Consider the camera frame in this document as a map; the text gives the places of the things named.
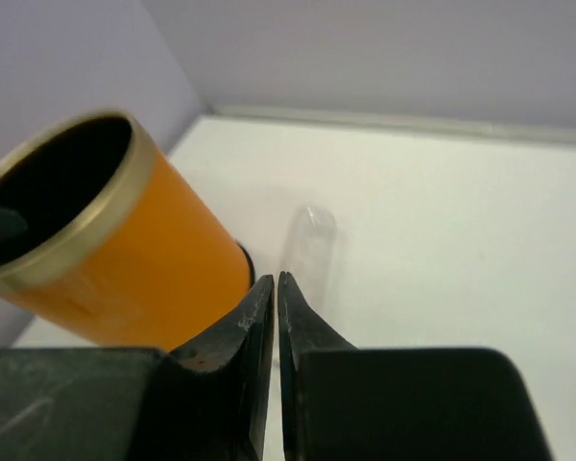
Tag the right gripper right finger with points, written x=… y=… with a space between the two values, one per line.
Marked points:
x=340 y=402

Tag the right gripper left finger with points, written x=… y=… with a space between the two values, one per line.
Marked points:
x=206 y=400

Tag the clear bottle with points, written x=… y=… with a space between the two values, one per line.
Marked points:
x=308 y=250

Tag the orange cylindrical bin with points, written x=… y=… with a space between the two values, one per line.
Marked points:
x=117 y=247

